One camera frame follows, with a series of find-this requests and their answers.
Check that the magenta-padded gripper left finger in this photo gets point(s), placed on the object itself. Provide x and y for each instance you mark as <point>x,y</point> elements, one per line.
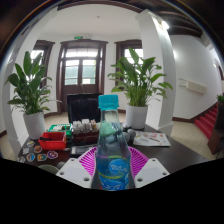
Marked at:
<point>74,173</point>

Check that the green exit sign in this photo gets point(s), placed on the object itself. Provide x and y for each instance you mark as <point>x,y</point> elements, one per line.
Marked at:
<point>78,37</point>

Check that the small printed sticker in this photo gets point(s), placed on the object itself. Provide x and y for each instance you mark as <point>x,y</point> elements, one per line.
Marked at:
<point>37,148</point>
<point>30,143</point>
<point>41,157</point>
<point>52,154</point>
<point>30,157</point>
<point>26,150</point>
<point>21,159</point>

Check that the grey ball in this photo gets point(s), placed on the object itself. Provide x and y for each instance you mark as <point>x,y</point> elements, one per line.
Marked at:
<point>126,137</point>
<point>132,134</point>

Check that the leafy plant in white pot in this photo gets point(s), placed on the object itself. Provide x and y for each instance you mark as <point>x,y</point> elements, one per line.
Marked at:
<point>136,116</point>
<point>33,125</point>

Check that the dark wooden double door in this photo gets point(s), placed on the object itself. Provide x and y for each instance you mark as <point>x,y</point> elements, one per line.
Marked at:
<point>81,88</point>

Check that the white wall radiator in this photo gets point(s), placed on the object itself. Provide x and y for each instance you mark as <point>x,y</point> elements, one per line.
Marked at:
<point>195,86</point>

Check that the red carpeted staircase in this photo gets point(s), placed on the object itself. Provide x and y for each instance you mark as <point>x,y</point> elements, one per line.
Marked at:
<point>207,121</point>

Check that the printed paper leaflet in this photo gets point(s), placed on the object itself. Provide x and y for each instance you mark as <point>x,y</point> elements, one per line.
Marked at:
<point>151,139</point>

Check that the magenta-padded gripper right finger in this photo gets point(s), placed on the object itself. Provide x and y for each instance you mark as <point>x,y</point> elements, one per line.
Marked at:
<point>151,171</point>

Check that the green flat box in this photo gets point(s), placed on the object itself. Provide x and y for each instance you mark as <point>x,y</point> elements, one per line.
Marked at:
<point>60,128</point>

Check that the black chair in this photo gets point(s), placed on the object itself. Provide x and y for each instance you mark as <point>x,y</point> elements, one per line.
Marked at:
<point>83,108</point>

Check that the clear bottle with blue cap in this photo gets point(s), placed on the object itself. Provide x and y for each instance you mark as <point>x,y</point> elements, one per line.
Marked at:
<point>113,163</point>

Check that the dark box of tea items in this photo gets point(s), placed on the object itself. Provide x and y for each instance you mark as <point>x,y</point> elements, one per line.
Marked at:
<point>85,131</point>

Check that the red plastic basket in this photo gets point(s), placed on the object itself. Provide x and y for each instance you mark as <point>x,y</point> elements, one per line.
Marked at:
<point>51,141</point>

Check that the black phone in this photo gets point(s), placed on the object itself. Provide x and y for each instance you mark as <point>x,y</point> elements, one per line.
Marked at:
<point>81,150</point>

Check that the dark-framed window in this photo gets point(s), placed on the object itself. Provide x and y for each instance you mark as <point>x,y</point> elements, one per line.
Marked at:
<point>128,53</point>
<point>41,50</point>

